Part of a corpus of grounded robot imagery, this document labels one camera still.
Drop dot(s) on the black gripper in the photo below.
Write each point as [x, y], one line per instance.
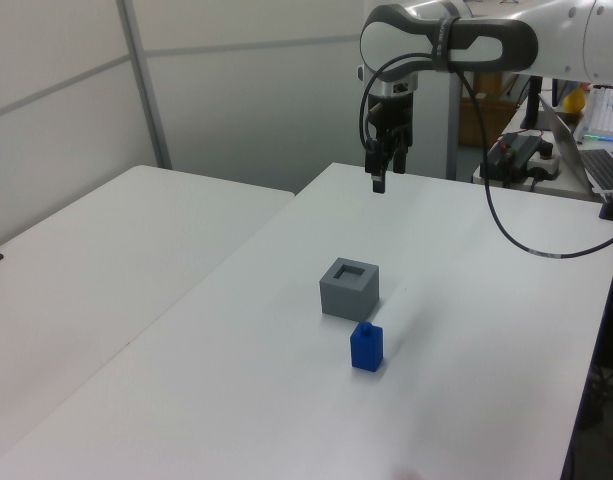
[396, 112]

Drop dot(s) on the blue block with knob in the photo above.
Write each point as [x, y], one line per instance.
[366, 352]

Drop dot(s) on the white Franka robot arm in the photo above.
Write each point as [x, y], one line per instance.
[561, 35]

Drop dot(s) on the grey hollow cuboid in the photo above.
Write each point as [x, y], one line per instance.
[348, 295]

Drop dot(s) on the brown wooden cabinet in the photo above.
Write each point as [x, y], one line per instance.
[491, 110]

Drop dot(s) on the black power supply box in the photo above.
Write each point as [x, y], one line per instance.
[511, 157]

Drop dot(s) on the black monitor stand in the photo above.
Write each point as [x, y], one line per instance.
[533, 102]

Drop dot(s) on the white power strip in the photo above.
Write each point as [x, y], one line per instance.
[545, 162]

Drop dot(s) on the yellow round object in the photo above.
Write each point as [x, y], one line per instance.
[574, 101]

